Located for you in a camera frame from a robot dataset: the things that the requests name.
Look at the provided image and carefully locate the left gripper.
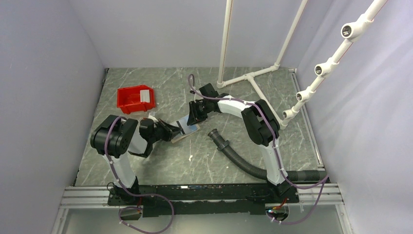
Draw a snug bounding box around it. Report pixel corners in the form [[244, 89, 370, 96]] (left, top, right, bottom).
[[150, 118, 183, 143]]

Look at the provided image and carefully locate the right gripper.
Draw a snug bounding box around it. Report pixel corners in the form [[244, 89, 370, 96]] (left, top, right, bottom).
[[187, 100, 211, 126]]

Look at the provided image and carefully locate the tan leather card holder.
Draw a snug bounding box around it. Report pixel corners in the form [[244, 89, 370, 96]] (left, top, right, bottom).
[[170, 115, 200, 143]]

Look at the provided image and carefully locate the red plastic bin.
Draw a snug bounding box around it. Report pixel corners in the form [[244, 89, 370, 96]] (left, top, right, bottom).
[[116, 85, 157, 115]]

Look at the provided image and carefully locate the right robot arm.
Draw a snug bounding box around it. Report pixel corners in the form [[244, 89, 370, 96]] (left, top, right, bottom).
[[187, 94, 288, 202]]

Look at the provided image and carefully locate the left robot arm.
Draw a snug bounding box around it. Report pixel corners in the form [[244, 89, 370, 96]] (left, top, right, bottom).
[[90, 115, 182, 205]]

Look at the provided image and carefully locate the stack of white cards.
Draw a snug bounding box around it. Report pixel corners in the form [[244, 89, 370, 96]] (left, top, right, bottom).
[[140, 89, 151, 103]]

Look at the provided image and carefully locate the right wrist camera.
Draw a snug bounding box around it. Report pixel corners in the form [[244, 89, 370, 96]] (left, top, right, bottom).
[[199, 83, 219, 98]]

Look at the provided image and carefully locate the black corrugated hose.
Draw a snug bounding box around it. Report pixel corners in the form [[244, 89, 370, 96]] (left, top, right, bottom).
[[207, 128, 328, 182]]

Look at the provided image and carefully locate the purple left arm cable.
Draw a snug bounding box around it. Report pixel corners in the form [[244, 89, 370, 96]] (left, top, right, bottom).
[[105, 116, 175, 234]]

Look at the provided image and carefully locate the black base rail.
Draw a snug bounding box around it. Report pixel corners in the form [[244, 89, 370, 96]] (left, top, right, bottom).
[[108, 183, 299, 217]]

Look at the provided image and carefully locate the white PVC pipe frame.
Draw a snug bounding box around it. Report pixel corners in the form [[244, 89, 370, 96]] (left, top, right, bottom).
[[217, 0, 390, 131]]

